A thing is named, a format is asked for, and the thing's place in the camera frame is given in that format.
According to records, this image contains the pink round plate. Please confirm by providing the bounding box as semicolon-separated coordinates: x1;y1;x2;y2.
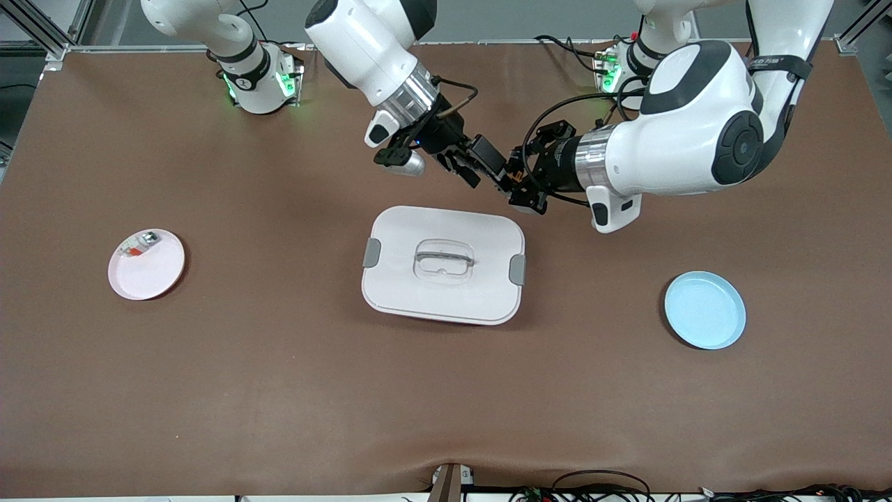
108;228;187;301

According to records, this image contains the white lidded storage box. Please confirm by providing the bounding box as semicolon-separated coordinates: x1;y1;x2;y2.
361;205;526;326

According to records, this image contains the light blue round plate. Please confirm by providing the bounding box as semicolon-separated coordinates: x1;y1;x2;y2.
663;271;747;351

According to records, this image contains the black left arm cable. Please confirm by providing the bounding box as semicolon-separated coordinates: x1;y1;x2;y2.
521;73;656;207

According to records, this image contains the black left base cable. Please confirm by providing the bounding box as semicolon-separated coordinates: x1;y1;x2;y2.
533;35;615;76

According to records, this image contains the black base cable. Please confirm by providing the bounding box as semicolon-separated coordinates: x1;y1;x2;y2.
237;0;307;50
533;35;615;76

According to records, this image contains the black right base cable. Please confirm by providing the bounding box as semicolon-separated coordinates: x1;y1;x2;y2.
237;0;307;50

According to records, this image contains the black looped cable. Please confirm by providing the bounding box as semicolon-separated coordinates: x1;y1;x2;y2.
551;470;653;502

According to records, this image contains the brown white bracket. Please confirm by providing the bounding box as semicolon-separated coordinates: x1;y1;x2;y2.
429;462;476;502

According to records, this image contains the aluminium frame profile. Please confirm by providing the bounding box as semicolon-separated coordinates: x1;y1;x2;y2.
0;0;95;62
835;0;892;55

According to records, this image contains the small red white switch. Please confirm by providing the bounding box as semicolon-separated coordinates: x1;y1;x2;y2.
117;232;162;260

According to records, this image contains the black cable bundle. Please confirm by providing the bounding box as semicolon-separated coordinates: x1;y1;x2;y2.
697;483;892;502

